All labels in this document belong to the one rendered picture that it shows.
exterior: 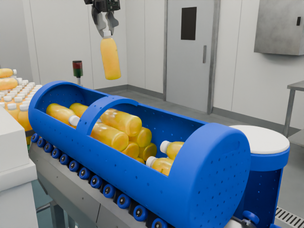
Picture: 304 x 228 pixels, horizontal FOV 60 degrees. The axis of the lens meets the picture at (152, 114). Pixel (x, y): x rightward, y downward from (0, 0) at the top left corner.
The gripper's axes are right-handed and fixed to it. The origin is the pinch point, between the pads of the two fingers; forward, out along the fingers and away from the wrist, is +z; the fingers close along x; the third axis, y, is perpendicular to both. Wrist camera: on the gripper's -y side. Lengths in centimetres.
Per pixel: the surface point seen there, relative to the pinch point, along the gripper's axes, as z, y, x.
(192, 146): 17, 63, -27
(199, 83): 150, -173, 308
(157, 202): 29, 59, -35
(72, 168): 43, 13, -34
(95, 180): 41, 27, -33
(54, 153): 43, -3, -33
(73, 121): 28.5, 5.9, -25.3
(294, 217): 162, 56, 116
